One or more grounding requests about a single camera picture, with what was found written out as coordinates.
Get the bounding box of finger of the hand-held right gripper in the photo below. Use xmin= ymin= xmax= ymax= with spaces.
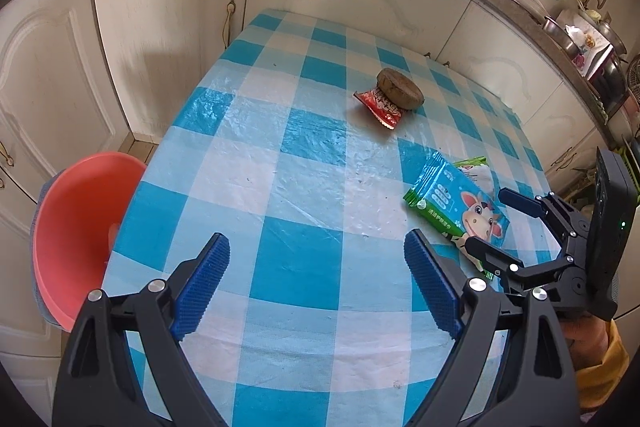
xmin=457 ymin=237 xmax=524 ymax=282
xmin=497 ymin=188 xmax=561 ymax=223

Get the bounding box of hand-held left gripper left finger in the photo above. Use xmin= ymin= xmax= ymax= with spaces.
xmin=52 ymin=232 xmax=232 ymax=427

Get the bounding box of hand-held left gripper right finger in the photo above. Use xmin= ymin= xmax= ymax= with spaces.
xmin=404 ymin=229 xmax=581 ymax=427

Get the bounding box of soft wet wipes packet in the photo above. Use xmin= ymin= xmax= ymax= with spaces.
xmin=403 ymin=151 xmax=511 ymax=280

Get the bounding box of red plastic basin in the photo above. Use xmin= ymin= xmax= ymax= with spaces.
xmin=31 ymin=153 xmax=148 ymax=335

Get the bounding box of person's right forearm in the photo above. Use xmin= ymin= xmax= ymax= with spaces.
xmin=560 ymin=314 xmax=631 ymax=410

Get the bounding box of white green snack packet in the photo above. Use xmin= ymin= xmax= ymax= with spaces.
xmin=452 ymin=155 xmax=496 ymax=198

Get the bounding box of green plastic rack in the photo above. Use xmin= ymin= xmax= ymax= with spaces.
xmin=612 ymin=147 xmax=640 ymax=204

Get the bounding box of blue checked tablecloth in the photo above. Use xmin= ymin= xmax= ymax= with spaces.
xmin=102 ymin=9 xmax=563 ymax=427

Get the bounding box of round steel steamer rack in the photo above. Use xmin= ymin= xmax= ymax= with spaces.
xmin=625 ymin=57 xmax=640 ymax=104

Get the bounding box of red floral box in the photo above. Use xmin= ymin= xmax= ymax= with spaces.
xmin=575 ymin=44 xmax=616 ymax=78

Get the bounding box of steel bowl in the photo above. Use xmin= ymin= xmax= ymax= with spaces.
xmin=542 ymin=17 xmax=583 ymax=58

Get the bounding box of large brown fruit shell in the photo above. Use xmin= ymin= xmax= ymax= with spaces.
xmin=376 ymin=68 xmax=425 ymax=110

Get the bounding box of red snack wrapper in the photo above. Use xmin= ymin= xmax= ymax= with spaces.
xmin=353 ymin=88 xmax=406 ymax=131

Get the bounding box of steel pot with lid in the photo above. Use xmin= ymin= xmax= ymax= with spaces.
xmin=597 ymin=21 xmax=628 ymax=55

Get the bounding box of white kitchen cabinet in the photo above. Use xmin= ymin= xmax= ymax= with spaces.
xmin=0 ymin=0 xmax=626 ymax=408

